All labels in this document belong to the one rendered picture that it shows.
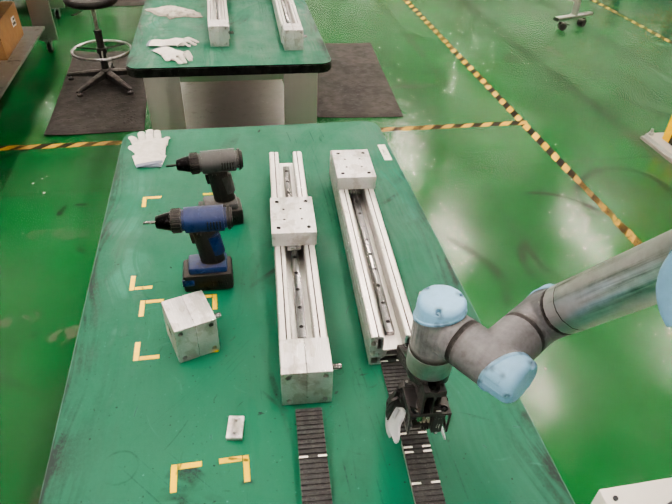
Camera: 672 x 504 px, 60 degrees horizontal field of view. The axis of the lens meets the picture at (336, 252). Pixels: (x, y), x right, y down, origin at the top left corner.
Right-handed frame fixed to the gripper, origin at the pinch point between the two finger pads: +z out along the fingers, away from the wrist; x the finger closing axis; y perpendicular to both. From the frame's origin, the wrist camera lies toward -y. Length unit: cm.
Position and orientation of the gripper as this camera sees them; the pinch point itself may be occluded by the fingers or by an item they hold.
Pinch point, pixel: (412, 428)
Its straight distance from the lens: 115.2
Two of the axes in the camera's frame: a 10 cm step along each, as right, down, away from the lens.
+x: 9.9, -0.4, 1.1
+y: 1.1, 6.2, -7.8
